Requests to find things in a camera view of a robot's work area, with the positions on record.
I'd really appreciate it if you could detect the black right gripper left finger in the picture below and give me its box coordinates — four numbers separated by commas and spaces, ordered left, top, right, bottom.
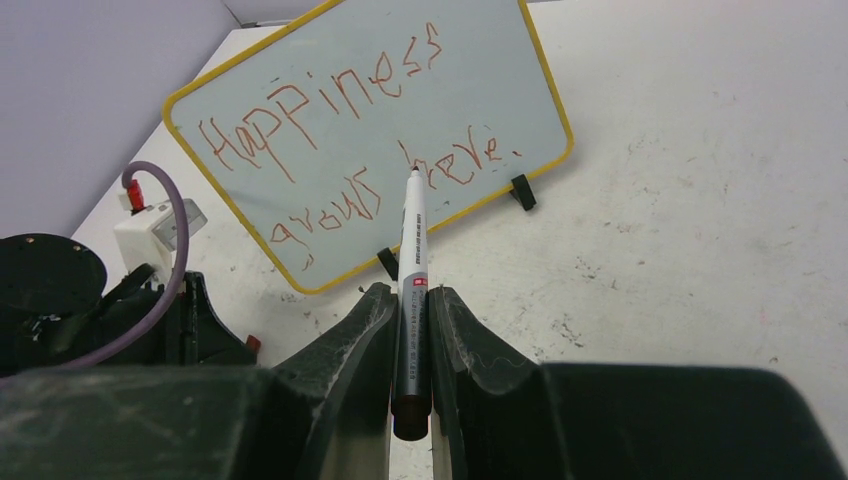
1, 283, 397, 479

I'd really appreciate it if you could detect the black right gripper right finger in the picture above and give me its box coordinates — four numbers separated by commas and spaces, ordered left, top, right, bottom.
429, 287, 847, 479

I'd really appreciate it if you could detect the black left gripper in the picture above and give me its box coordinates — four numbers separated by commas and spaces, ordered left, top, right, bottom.
163, 271, 258, 366

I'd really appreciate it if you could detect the white red whiteboard marker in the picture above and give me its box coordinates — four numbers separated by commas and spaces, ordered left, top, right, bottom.
391, 167, 432, 441

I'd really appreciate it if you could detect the yellow framed whiteboard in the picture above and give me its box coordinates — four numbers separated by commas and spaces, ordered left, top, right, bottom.
162, 1, 574, 294

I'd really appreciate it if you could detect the red marker cap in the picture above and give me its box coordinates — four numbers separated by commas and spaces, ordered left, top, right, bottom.
245, 335, 262, 354

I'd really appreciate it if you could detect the black whiteboard stand foot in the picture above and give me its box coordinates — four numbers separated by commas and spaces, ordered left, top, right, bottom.
377, 247, 399, 282
510, 174, 537, 212

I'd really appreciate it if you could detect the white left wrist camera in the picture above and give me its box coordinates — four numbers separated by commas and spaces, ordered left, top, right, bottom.
114, 179, 178, 284

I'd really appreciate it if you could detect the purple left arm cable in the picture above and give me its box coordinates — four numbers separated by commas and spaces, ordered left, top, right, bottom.
0, 160, 191, 386

